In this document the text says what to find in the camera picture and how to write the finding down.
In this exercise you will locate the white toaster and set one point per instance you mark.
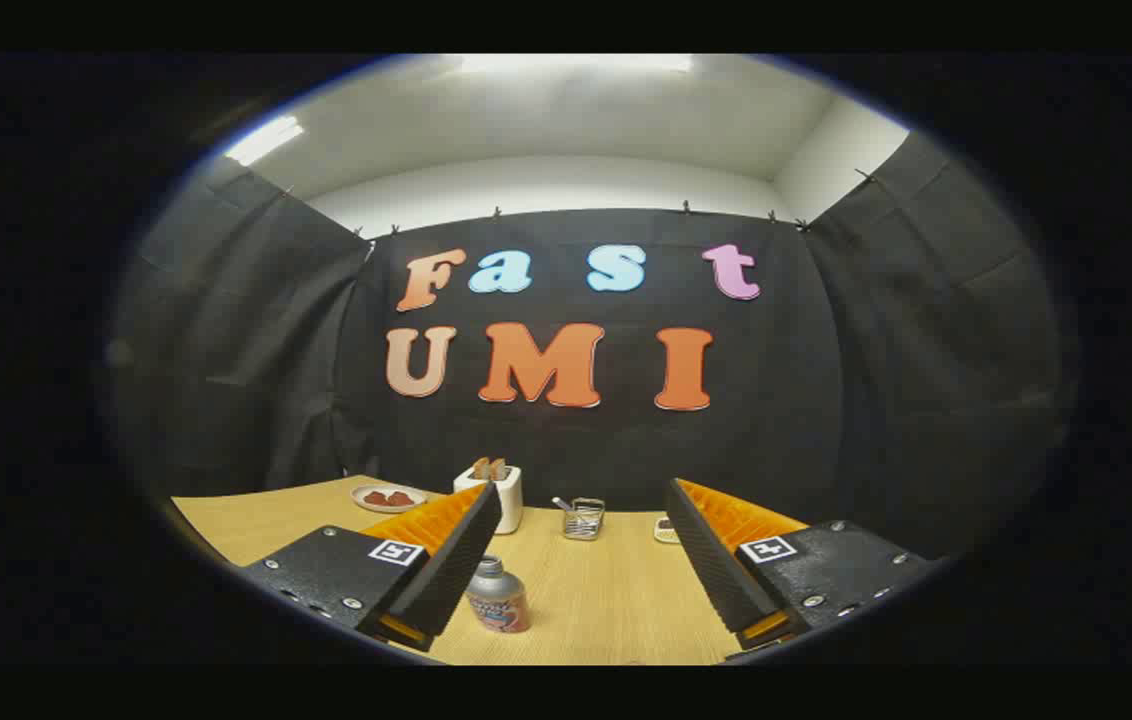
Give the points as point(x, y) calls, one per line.
point(509, 495)

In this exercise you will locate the toast slice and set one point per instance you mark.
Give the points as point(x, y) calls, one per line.
point(481, 469)
point(498, 469)

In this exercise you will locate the silver juice bottle pink label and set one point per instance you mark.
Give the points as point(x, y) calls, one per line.
point(498, 600)

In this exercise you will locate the round white plate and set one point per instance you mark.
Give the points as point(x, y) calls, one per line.
point(388, 508)

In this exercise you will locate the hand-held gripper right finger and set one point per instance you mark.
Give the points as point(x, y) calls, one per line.
point(716, 570)

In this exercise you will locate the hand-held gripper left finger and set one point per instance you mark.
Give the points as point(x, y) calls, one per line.
point(446, 570)

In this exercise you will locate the white divided dish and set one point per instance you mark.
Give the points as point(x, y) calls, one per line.
point(665, 532)

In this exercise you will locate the ceiling light panel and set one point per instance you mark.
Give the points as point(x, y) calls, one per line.
point(264, 140)

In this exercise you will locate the wooden table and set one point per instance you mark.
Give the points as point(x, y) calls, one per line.
point(606, 600)

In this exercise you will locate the metal spoon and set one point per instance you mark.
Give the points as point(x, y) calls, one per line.
point(562, 503)

